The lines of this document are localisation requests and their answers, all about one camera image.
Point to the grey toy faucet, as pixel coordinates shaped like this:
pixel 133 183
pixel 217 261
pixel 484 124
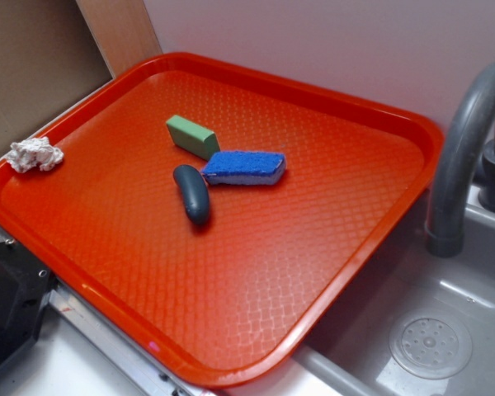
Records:
pixel 468 156

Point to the green rectangular block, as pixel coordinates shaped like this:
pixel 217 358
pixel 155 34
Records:
pixel 192 137

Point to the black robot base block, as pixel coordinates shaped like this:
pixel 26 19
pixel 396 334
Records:
pixel 25 286

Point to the grey plastic sink basin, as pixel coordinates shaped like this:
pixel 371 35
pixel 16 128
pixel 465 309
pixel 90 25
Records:
pixel 410 323

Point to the crumpled white paper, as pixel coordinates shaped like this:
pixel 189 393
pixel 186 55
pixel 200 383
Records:
pixel 34 153

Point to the brown cardboard panel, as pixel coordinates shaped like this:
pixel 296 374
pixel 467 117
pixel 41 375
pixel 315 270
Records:
pixel 48 62

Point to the dark green plastic pickle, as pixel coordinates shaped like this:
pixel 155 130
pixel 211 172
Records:
pixel 194 193

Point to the light wooden board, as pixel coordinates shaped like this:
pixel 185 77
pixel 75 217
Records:
pixel 123 32

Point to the orange plastic tray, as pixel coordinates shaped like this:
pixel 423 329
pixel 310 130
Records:
pixel 223 303

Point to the blue sponge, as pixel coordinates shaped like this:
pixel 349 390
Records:
pixel 245 168

